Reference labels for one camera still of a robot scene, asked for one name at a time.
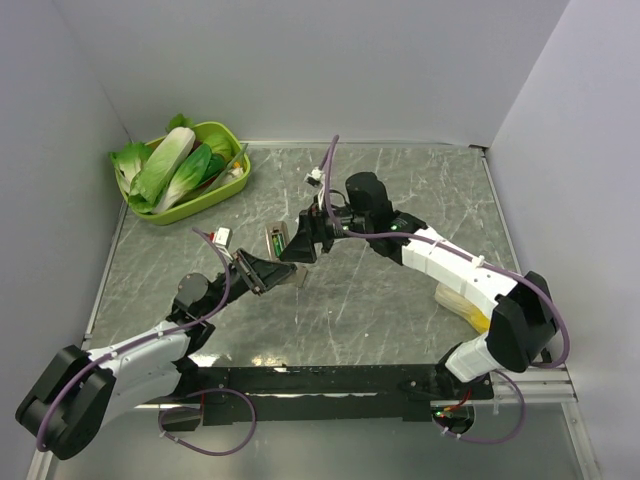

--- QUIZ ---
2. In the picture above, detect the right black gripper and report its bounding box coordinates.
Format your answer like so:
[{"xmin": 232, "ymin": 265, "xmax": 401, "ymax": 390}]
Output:
[{"xmin": 279, "ymin": 195, "xmax": 372, "ymax": 264}]

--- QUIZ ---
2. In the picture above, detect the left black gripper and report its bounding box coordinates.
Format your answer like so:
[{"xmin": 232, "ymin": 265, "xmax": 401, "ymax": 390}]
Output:
[{"xmin": 201, "ymin": 247, "xmax": 297, "ymax": 318}]

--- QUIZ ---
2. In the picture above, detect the beige remote control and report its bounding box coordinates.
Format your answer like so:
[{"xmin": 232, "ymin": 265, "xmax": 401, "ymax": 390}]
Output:
[{"xmin": 265, "ymin": 221, "xmax": 289, "ymax": 261}]

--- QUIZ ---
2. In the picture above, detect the green battery table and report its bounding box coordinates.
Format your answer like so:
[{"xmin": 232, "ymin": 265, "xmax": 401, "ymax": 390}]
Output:
[{"xmin": 273, "ymin": 235, "xmax": 283, "ymax": 256}]

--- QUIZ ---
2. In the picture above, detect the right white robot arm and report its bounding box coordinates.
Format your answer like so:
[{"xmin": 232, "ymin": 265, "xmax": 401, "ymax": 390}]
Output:
[{"xmin": 278, "ymin": 172, "xmax": 559, "ymax": 399}]

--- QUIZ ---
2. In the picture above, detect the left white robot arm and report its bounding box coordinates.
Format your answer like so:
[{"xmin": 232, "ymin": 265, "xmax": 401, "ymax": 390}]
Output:
[{"xmin": 15, "ymin": 249, "xmax": 297, "ymax": 460}]

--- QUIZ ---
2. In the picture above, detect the green bok choy right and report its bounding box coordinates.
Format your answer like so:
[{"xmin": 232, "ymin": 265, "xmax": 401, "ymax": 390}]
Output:
[{"xmin": 152, "ymin": 144, "xmax": 212, "ymax": 214}]

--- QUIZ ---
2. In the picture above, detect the long white green cabbage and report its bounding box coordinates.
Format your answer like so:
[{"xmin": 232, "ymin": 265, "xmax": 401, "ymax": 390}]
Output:
[{"xmin": 130, "ymin": 127, "xmax": 196, "ymax": 203}]

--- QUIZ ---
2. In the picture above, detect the green plastic basket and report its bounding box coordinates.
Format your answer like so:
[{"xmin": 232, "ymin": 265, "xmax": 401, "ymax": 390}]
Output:
[{"xmin": 118, "ymin": 114, "xmax": 251, "ymax": 226}]

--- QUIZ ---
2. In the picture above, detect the yellow napa cabbage toy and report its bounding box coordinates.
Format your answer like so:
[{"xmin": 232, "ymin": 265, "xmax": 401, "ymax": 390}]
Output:
[{"xmin": 434, "ymin": 283, "xmax": 490, "ymax": 334}]

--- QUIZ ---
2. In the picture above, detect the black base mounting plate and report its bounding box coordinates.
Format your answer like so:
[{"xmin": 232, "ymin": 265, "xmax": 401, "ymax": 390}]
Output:
[{"xmin": 158, "ymin": 364, "xmax": 494, "ymax": 426}]

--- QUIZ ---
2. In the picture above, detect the green lettuce leaf left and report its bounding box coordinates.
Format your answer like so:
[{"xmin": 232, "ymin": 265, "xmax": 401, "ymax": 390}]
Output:
[{"xmin": 108, "ymin": 142, "xmax": 152, "ymax": 194}]

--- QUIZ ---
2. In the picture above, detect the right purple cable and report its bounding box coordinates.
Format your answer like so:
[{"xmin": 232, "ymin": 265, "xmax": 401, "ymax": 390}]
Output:
[{"xmin": 319, "ymin": 133, "xmax": 572, "ymax": 445}]

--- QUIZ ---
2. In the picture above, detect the purple cable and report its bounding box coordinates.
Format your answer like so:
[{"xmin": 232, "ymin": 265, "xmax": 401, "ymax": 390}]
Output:
[
  {"xmin": 319, "ymin": 133, "xmax": 572, "ymax": 445},
  {"xmin": 35, "ymin": 226, "xmax": 258, "ymax": 455}
]

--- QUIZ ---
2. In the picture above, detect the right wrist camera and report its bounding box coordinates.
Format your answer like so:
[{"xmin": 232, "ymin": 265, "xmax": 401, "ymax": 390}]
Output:
[{"xmin": 304, "ymin": 167, "xmax": 328, "ymax": 210}]

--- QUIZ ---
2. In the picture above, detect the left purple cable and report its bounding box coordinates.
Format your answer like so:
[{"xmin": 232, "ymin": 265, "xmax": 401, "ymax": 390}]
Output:
[{"xmin": 35, "ymin": 226, "xmax": 258, "ymax": 455}]

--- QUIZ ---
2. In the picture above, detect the aluminium rail frame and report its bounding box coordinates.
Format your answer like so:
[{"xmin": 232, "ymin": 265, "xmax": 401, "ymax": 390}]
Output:
[{"xmin": 24, "ymin": 141, "xmax": 601, "ymax": 480}]

